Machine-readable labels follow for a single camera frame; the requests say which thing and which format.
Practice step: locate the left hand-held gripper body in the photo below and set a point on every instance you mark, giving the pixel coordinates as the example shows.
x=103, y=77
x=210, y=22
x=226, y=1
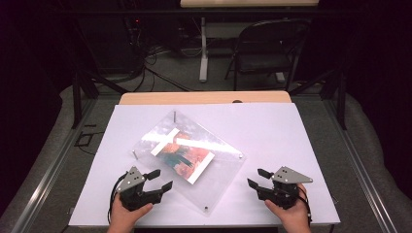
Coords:
x=132, y=181

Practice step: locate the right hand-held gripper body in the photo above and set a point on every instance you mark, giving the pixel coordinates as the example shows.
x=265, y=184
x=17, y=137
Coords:
x=285, y=191

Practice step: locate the clear acrylic picture frame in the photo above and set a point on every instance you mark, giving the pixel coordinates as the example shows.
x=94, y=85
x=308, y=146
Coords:
x=223, y=174

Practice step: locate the painted picture card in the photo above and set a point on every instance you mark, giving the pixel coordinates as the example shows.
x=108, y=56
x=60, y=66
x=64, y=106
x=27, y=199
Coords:
x=184, y=158

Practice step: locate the person's right hand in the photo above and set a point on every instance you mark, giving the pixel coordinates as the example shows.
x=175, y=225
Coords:
x=294, y=220

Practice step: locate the person's left hand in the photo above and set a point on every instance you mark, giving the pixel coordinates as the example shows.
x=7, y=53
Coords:
x=124, y=220

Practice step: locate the white table board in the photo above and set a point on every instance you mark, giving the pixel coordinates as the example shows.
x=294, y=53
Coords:
x=275, y=136

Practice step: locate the light wooden table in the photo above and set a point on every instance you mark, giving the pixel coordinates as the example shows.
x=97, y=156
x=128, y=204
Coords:
x=200, y=97

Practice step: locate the black metal stand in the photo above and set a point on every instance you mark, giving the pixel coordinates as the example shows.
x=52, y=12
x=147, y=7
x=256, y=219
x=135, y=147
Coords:
x=340, y=97
x=77, y=97

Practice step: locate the black folding chair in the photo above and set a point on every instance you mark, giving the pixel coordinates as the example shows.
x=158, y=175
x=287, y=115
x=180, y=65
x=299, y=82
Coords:
x=268, y=61

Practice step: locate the white-legged desk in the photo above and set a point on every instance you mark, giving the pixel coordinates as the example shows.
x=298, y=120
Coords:
x=203, y=48

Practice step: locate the black computer tower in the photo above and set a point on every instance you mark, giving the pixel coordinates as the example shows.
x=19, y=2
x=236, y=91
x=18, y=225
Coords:
x=107, y=42

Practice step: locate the aluminium floor rail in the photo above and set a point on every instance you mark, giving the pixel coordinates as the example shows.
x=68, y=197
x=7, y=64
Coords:
x=359, y=174
x=48, y=174

